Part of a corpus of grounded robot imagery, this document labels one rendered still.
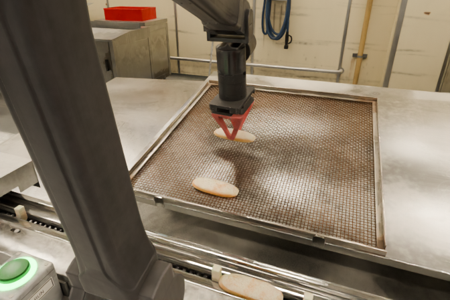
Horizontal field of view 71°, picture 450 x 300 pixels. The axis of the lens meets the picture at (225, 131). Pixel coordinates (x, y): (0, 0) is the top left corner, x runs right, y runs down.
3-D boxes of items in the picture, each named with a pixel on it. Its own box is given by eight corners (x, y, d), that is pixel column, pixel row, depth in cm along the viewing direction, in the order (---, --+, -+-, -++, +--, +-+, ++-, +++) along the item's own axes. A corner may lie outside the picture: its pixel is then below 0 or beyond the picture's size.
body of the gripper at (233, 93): (255, 94, 69) (255, 62, 65) (238, 117, 61) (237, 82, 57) (228, 90, 71) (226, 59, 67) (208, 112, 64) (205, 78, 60)
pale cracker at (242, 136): (210, 136, 71) (210, 132, 71) (217, 127, 74) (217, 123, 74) (252, 144, 68) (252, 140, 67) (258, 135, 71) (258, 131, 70)
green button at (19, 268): (-8, 283, 44) (-12, 275, 43) (18, 262, 47) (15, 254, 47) (13, 292, 43) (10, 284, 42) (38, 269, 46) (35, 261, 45)
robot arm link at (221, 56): (211, 45, 58) (241, 46, 56) (222, 33, 63) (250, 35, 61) (213, 79, 61) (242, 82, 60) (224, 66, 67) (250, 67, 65)
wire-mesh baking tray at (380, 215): (116, 190, 64) (115, 185, 63) (209, 84, 102) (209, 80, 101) (385, 257, 49) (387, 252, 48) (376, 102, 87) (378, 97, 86)
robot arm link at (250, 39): (201, 10, 56) (248, 11, 53) (221, -4, 65) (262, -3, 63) (206, 73, 62) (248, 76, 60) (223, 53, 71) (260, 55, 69)
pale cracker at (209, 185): (188, 188, 63) (187, 184, 63) (197, 176, 66) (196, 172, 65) (234, 201, 60) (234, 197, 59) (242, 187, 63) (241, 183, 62)
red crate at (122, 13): (104, 19, 371) (102, 8, 365) (121, 17, 402) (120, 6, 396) (142, 21, 358) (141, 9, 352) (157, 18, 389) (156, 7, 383)
